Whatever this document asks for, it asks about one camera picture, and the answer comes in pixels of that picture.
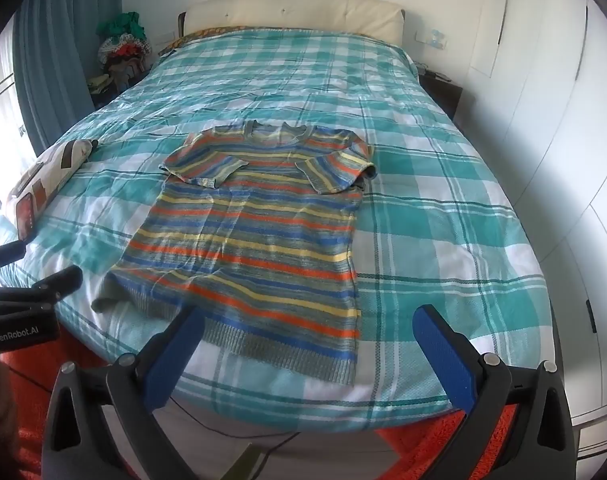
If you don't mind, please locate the teal plaid blanket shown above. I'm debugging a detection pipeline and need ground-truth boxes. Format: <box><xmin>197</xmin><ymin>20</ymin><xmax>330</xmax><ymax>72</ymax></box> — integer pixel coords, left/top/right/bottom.
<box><xmin>0</xmin><ymin>29</ymin><xmax>559</xmax><ymax>436</ymax></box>

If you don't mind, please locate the olive green object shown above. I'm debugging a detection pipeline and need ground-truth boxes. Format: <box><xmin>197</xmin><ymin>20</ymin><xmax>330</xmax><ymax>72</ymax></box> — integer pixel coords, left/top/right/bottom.
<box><xmin>220</xmin><ymin>446</ymin><xmax>266</xmax><ymax>480</ymax></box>

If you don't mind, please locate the white wardrobe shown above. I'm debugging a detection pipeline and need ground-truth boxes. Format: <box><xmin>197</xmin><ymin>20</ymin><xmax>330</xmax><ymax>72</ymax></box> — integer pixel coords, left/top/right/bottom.
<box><xmin>471</xmin><ymin>0</ymin><xmax>607</xmax><ymax>461</ymax></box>

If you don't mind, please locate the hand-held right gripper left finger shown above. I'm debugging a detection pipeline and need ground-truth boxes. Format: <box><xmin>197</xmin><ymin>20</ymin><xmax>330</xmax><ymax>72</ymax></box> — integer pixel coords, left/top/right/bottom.
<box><xmin>42</xmin><ymin>304</ymin><xmax>206</xmax><ymax>480</ymax></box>

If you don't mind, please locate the yellow patterned sheet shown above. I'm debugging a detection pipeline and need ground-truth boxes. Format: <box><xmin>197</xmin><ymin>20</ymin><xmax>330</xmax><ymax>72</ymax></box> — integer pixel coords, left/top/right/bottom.
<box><xmin>158</xmin><ymin>26</ymin><xmax>234</xmax><ymax>56</ymax></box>

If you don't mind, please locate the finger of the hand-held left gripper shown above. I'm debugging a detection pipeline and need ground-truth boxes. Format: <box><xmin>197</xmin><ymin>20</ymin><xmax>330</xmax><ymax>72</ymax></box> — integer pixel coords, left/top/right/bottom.
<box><xmin>13</xmin><ymin>265</ymin><xmax>85</xmax><ymax>311</ymax></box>
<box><xmin>0</xmin><ymin>240</ymin><xmax>27</xmax><ymax>270</ymax></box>

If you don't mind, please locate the blue curtain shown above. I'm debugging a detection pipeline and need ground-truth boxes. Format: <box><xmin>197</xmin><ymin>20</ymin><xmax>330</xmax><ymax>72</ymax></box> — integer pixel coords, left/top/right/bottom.
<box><xmin>12</xmin><ymin>0</ymin><xmax>124</xmax><ymax>148</ymax></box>

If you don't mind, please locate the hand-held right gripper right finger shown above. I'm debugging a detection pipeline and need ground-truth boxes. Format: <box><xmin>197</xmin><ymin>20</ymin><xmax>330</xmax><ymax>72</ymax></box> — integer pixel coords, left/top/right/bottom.
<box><xmin>412</xmin><ymin>304</ymin><xmax>577</xmax><ymax>480</ymax></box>

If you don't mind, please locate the pile of clothes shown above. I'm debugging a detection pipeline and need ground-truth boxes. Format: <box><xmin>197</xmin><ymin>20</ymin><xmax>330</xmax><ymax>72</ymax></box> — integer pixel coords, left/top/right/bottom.
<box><xmin>87</xmin><ymin>11</ymin><xmax>156</xmax><ymax>96</ymax></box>

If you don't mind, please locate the dark nightstand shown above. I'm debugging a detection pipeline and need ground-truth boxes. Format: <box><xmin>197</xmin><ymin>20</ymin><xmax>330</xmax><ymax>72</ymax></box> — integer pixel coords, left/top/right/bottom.
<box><xmin>417</xmin><ymin>62</ymin><xmax>464</xmax><ymax>121</ymax></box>

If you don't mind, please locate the cream padded headboard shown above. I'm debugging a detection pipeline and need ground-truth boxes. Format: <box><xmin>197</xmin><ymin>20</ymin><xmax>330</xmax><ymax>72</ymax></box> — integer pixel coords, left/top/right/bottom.
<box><xmin>177</xmin><ymin>0</ymin><xmax>408</xmax><ymax>46</ymax></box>

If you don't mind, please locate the striped knit shirt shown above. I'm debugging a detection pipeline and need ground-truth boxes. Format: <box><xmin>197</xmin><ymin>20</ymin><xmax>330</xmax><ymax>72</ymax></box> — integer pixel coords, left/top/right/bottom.
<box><xmin>92</xmin><ymin>121</ymin><xmax>378</xmax><ymax>387</ymax></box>

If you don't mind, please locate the orange rug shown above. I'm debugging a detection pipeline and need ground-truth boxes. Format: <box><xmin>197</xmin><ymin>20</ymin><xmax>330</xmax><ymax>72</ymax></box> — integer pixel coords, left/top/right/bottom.
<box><xmin>0</xmin><ymin>345</ymin><xmax>519</xmax><ymax>480</ymax></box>

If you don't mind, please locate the geometric patterned pillow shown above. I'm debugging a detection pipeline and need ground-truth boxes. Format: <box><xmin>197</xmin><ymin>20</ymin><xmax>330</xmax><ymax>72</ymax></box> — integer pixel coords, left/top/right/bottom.
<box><xmin>4</xmin><ymin>138</ymin><xmax>100</xmax><ymax>241</ymax></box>

